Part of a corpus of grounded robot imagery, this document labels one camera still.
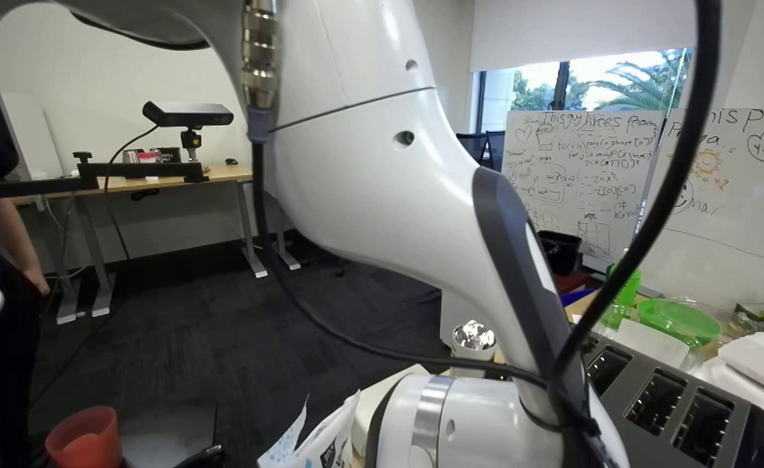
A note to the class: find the person hand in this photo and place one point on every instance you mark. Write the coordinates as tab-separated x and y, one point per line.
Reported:
36	281

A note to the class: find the black slot toaster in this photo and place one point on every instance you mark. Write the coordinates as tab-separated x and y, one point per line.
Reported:
683	407

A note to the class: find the bare person forearm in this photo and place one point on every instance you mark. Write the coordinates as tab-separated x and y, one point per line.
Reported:
7	229

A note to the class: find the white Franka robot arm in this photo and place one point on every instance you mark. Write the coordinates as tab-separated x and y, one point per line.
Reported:
357	131

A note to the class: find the red plastic cup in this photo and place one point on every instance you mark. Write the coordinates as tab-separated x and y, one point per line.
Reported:
83	437

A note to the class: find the wooden office desk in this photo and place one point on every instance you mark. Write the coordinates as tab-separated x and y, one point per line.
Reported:
226	175

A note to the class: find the crumpled white printed packet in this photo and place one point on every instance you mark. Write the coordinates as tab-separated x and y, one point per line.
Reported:
313	442

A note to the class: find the black waste bin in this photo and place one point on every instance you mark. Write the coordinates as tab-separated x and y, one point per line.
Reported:
558	248

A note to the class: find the whiteboard with dense writing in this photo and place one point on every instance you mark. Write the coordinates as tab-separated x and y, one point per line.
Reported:
573	171

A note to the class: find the white roller blind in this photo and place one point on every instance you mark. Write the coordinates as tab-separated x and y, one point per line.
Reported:
589	30

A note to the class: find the white rectangular box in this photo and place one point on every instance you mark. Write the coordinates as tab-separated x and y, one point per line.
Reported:
649	339

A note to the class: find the green plastic bowl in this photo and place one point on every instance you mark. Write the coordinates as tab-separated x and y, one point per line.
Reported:
678	318

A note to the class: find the whiteboard with smiley drawings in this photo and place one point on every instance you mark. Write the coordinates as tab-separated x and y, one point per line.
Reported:
735	217

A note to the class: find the dark green flat object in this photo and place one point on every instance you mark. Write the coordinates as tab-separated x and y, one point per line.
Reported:
761	313

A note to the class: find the white folded cloth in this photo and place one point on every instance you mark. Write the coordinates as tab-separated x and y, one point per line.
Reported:
761	364

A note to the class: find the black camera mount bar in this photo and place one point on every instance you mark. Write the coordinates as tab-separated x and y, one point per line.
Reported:
137	169

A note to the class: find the black stereo camera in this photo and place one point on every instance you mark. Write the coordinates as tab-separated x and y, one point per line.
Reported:
187	112

